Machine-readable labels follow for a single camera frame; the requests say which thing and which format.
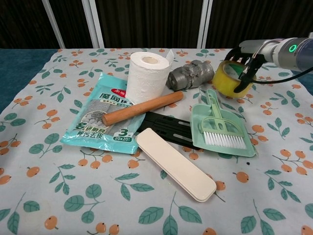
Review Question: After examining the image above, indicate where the mint green dustpan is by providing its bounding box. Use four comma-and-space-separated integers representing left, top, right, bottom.
190, 89, 258, 158

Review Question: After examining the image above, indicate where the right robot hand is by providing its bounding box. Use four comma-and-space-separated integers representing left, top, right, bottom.
224, 39, 282, 94

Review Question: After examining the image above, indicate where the transparent packing tape roll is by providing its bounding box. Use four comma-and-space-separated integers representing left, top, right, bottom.
211, 61, 256, 99

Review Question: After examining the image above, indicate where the cream oblong plastic case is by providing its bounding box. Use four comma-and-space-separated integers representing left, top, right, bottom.
134, 127, 218, 203

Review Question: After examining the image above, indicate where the white toilet paper roll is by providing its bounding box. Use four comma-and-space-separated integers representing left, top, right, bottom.
126, 51, 174, 105

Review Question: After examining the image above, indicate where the white frame post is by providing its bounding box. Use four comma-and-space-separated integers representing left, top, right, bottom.
82, 0, 105, 48
41, 0, 66, 49
196, 0, 213, 49

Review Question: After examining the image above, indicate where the teal cleaning cloth packet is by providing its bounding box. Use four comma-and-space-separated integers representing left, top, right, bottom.
60, 72, 146, 155

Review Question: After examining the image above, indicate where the leaf and fruit print tablecloth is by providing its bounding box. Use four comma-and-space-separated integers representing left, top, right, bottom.
0, 48, 313, 235

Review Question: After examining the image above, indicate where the wooden rolling pin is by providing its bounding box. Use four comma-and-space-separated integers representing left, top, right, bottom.
102, 92, 184, 127

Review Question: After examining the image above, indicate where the mint green hand brush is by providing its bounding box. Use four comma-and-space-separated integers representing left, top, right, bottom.
199, 89, 247, 150

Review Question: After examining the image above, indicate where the black slotted plastic holder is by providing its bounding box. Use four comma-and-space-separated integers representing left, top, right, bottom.
138, 111, 201, 152

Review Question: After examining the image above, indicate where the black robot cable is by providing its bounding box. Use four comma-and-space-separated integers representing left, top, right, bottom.
253, 65, 313, 85

